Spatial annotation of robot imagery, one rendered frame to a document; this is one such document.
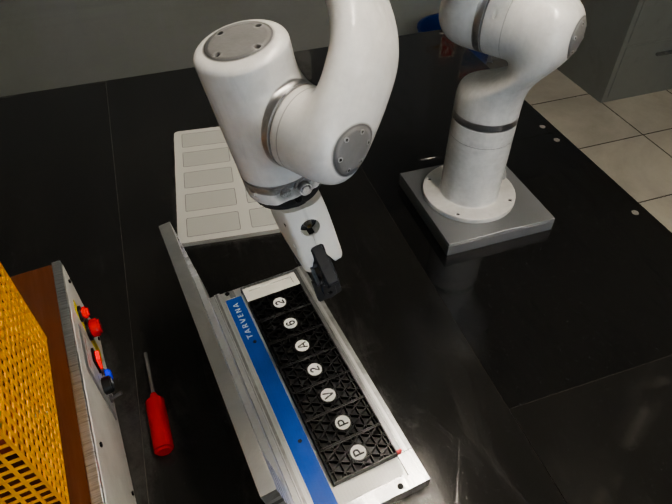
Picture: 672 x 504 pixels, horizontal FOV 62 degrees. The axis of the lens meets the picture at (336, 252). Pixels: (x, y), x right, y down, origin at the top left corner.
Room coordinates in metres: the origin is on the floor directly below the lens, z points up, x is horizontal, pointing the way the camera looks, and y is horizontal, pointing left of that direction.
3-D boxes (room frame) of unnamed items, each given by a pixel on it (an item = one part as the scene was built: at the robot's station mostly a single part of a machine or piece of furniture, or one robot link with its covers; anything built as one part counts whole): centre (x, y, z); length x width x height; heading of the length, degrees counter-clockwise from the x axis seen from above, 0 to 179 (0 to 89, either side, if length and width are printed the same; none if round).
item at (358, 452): (0.35, -0.03, 0.93); 0.10 x 0.05 x 0.01; 116
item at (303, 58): (1.40, -0.21, 0.89); 0.62 x 0.52 x 0.03; 19
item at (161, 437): (0.44, 0.28, 0.91); 0.18 x 0.03 x 0.03; 22
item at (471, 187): (0.91, -0.28, 1.02); 0.19 x 0.19 x 0.18
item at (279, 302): (0.61, 0.10, 0.93); 0.10 x 0.05 x 0.01; 115
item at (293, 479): (0.47, 0.06, 0.92); 0.44 x 0.21 x 0.04; 26
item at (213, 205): (1.00, 0.22, 0.91); 0.40 x 0.27 x 0.01; 13
